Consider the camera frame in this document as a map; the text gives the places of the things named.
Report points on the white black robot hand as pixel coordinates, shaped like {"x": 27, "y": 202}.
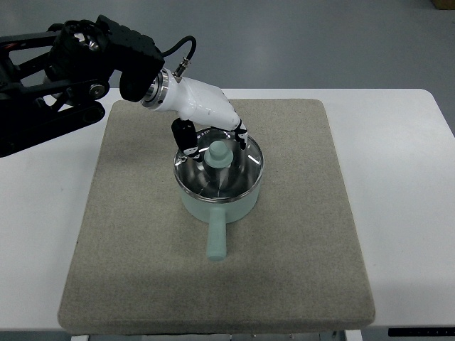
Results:
{"x": 195, "y": 102}

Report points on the glass lid green knob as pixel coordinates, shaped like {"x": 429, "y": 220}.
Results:
{"x": 226, "y": 172}

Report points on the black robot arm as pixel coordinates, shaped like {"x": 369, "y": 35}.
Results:
{"x": 51, "y": 82}

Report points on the mint green saucepan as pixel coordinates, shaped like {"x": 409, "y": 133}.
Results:
{"x": 217, "y": 215}

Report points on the beige felt mat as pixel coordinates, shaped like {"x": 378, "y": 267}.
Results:
{"x": 143, "y": 265}

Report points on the cardboard box corner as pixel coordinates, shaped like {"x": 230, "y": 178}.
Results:
{"x": 444, "y": 4}

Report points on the black panel under table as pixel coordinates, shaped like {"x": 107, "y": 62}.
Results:
{"x": 421, "y": 332}

